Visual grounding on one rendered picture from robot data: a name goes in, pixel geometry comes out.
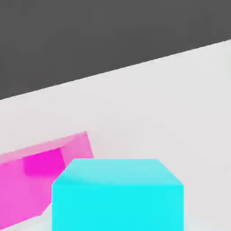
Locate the small magenta cube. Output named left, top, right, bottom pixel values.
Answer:
left=22, top=147, right=66, bottom=177

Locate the small cyan cube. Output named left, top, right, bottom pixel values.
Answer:
left=51, top=158, right=185, bottom=231

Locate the large pink box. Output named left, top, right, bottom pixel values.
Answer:
left=0, top=131, right=95, bottom=231

